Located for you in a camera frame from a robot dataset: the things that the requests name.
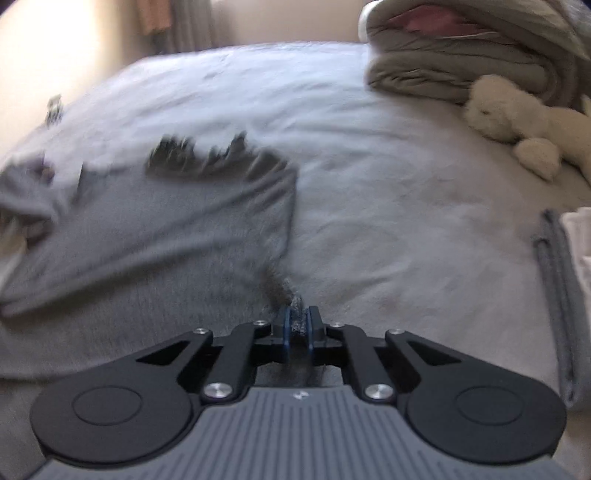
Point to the hanging pink garment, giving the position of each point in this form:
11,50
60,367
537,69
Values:
154,18

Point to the bed with grey sheet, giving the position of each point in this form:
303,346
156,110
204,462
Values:
392,184

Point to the folded white clothes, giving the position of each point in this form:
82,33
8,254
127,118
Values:
579,249

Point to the small dark object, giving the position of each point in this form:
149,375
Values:
54,110

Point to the folded grey clothes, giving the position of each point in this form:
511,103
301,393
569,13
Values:
561,314

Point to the grey knit garment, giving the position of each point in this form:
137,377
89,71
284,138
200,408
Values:
161,230

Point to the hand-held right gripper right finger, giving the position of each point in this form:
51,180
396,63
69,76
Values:
315,334

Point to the thick grey folded quilt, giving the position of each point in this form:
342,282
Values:
461,60

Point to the grey star-print curtain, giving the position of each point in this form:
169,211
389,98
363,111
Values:
189,23

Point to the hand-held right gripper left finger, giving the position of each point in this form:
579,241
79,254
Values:
285,337

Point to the white plush dog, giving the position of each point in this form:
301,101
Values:
517,120

